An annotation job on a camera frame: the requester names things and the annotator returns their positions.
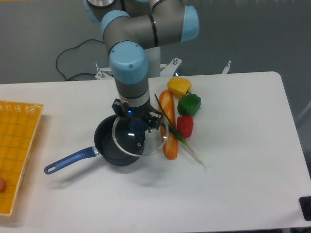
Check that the baguette bread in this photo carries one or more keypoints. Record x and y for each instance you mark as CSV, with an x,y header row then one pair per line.
x,y
170,149

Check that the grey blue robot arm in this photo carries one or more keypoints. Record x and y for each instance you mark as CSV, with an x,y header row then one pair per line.
x,y
129,28

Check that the yellow bell pepper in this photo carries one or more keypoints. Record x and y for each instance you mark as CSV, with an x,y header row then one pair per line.
x,y
179,86

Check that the dark blue saucepan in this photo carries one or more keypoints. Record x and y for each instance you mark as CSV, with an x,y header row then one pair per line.
x,y
104,146

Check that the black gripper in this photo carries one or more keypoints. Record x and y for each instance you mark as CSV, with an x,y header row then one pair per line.
x,y
138,108

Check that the red bell pepper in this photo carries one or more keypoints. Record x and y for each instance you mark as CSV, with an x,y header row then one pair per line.
x,y
185,125

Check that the black object at table edge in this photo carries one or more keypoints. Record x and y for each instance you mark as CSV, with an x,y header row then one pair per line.
x,y
305,204

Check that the yellow woven basket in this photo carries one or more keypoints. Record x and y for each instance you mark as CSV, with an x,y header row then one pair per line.
x,y
18,125

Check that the green spring onion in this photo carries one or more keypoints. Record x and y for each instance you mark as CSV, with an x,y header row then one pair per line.
x,y
175,132

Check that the glass lid with blue knob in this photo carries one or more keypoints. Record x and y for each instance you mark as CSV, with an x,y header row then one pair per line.
x,y
131,136

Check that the green bell pepper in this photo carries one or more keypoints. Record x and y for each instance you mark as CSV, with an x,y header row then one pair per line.
x,y
189,105

